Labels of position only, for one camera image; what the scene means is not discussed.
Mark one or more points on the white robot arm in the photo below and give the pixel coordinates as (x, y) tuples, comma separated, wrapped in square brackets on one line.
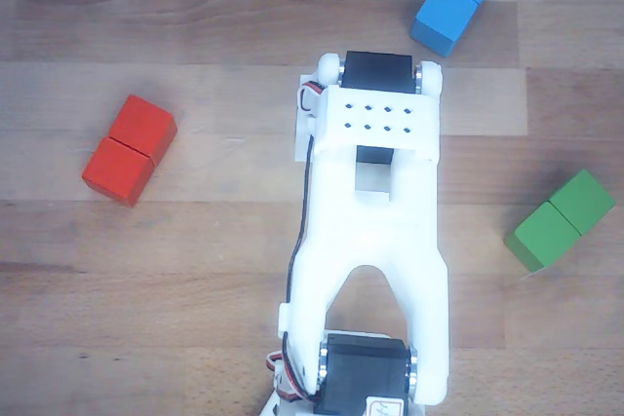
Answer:
[(370, 240)]

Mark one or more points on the long red block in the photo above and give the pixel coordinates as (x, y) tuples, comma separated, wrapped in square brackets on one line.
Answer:
[(129, 150)]

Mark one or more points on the long green block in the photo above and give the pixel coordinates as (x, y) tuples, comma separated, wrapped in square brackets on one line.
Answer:
[(558, 221)]

